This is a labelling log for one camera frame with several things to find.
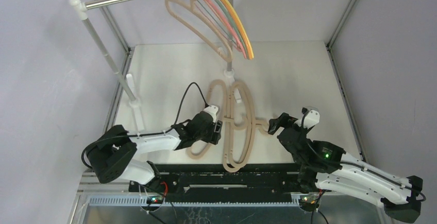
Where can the aluminium frame rail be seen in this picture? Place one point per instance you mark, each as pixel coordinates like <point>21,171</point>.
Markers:
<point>114,203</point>

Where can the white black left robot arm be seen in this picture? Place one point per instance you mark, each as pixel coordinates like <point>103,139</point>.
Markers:
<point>111,157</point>

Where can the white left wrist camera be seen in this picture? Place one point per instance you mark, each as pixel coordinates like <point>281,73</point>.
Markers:
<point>212,110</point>

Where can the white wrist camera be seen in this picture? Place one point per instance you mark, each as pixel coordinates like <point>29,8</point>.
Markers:
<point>212,110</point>
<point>310,118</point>

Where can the pink wire hanger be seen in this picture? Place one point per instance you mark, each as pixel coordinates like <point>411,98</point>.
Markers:
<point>225,39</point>

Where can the left rack post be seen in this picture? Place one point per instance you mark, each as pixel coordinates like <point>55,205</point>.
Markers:
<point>127,83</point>

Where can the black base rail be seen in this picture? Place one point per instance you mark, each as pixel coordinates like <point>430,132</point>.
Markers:
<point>211,183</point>

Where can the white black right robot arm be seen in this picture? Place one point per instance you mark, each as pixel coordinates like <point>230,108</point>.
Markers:
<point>325,167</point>

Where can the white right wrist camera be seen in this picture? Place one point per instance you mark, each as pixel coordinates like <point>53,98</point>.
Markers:
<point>310,118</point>

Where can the orange wire hanger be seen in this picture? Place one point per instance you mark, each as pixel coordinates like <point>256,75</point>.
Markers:
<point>217,9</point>

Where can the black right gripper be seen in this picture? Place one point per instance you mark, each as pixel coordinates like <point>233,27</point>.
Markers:
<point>280,125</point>

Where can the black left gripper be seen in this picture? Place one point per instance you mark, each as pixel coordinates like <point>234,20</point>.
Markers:
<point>214,137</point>

